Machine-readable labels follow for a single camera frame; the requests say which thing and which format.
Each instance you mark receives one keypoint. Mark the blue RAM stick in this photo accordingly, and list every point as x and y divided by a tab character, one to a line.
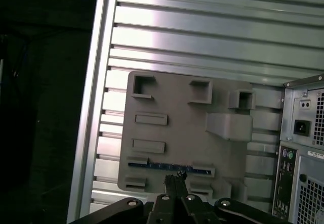
162	166

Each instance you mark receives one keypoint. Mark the black PC case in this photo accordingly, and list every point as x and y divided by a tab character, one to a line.
288	112

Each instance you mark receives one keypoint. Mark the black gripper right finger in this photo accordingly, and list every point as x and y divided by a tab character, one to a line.
192	208

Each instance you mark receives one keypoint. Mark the grey parts rack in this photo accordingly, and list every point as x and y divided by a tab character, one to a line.
182	133

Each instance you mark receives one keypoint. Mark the grey power supply unit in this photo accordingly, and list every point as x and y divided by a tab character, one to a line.
301	112

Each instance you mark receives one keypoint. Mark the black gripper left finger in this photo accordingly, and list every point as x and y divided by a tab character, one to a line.
162	211

